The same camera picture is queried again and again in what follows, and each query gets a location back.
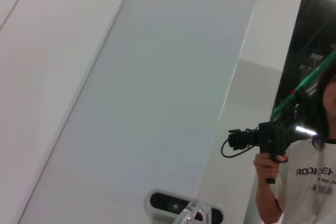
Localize person right hand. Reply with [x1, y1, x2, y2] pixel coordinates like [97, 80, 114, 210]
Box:
[253, 153, 289, 182]

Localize clear white glasses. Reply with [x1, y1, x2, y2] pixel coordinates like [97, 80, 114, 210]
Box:
[175, 198, 214, 224]

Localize robot head camera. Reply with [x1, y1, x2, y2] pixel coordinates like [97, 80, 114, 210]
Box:
[143, 188, 226, 224]

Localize person right forearm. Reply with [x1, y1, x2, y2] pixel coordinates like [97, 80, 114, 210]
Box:
[255, 176, 285, 224]

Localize green ceiling pipe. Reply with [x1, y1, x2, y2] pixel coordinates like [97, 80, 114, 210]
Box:
[269, 50, 336, 120]

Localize handheld device black cable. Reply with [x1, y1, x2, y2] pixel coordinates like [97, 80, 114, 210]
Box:
[220, 138, 254, 159]

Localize person in white t-shirt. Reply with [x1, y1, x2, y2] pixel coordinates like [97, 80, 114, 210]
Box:
[272, 73, 336, 224]

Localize black handheld control device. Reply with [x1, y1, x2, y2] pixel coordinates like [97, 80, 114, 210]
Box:
[227, 95, 310, 185]

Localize ceiling light strip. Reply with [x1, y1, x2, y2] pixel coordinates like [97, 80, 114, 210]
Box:
[295, 126, 318, 136]

